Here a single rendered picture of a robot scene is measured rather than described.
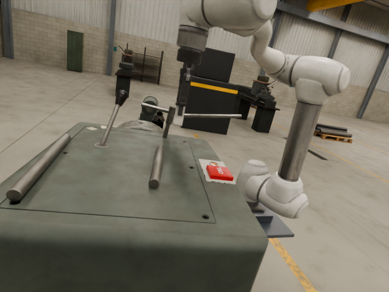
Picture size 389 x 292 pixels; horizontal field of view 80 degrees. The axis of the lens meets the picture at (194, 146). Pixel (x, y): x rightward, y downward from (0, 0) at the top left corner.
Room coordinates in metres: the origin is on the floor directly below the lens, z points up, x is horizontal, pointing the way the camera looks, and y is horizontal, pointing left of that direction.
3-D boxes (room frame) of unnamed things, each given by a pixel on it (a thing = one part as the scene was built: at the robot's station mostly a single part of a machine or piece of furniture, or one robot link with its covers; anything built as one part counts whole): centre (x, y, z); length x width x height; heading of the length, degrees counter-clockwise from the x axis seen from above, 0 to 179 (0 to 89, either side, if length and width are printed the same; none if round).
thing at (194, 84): (6.55, -0.02, 0.98); 1.81 x 1.22 x 1.95; 9
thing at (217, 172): (0.56, -0.08, 1.26); 0.06 x 0.06 x 0.02; 12
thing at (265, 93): (7.92, -1.70, 0.84); 2.28 x 0.91 x 1.67; 18
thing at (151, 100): (2.13, 0.48, 1.01); 0.30 x 0.20 x 0.29; 12
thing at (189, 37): (0.76, 0.07, 1.58); 0.09 x 0.09 x 0.06
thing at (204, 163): (0.58, -0.07, 1.23); 0.13 x 0.08 x 0.06; 12
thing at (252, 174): (1.22, -0.37, 0.97); 0.18 x 0.16 x 0.22; 44
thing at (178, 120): (0.75, 0.07, 1.35); 0.03 x 0.01 x 0.07; 102
